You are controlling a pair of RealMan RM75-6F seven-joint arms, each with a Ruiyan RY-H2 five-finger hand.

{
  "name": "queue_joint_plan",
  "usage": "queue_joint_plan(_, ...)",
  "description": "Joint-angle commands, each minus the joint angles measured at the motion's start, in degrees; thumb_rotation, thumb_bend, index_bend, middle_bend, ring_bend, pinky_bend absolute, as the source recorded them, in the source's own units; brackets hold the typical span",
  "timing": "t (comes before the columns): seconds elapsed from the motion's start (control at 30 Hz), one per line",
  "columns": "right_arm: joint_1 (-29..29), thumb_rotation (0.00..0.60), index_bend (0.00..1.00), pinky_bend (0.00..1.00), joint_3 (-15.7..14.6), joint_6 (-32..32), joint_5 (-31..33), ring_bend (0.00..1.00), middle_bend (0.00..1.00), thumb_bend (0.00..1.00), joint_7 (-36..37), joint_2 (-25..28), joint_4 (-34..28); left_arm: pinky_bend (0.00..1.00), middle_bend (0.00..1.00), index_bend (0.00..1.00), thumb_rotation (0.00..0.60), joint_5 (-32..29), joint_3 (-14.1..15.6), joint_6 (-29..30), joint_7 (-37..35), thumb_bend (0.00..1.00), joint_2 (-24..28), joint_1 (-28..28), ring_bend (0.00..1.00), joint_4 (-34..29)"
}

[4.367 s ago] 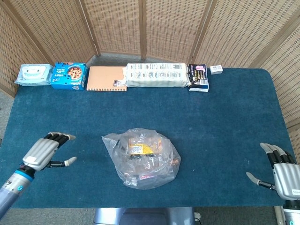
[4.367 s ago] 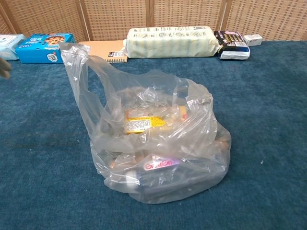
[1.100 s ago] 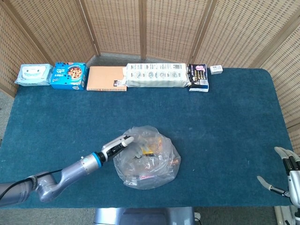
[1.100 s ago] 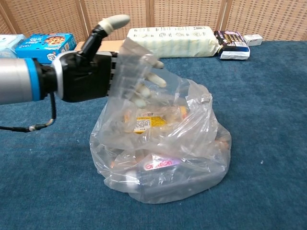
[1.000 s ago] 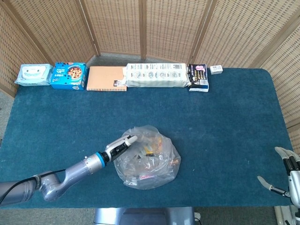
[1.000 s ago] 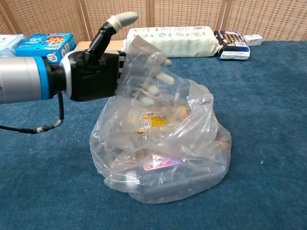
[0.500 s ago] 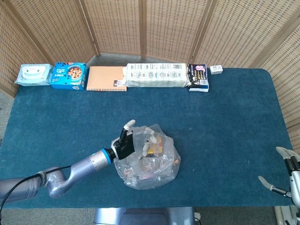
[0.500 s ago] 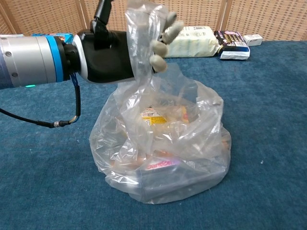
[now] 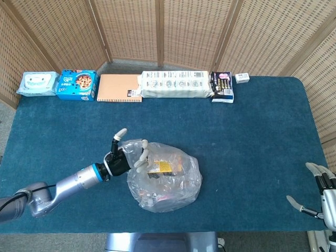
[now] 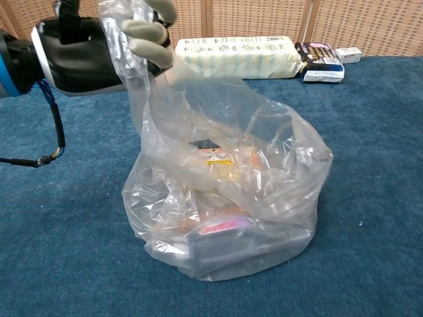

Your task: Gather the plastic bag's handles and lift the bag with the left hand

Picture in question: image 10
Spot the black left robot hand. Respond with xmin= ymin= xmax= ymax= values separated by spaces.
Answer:
xmin=30 ymin=0 xmax=178 ymax=98

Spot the clear plastic bag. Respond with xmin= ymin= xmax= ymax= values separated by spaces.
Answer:
xmin=98 ymin=0 xmax=334 ymax=282

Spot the blue carpet table cover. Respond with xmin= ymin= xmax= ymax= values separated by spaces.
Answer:
xmin=0 ymin=55 xmax=423 ymax=317

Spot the long pale yellow tissue pack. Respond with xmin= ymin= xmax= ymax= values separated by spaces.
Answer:
xmin=174 ymin=35 xmax=303 ymax=80

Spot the yellow snack package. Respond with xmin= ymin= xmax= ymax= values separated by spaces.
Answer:
xmin=188 ymin=140 xmax=232 ymax=166

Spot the wooden rattan folding screen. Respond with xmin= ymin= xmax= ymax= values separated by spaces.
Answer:
xmin=0 ymin=0 xmax=423 ymax=57

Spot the dark box with pink label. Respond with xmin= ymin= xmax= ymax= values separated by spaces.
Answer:
xmin=188 ymin=219 xmax=313 ymax=275

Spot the small white box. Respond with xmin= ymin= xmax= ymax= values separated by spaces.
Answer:
xmin=336 ymin=46 xmax=364 ymax=64

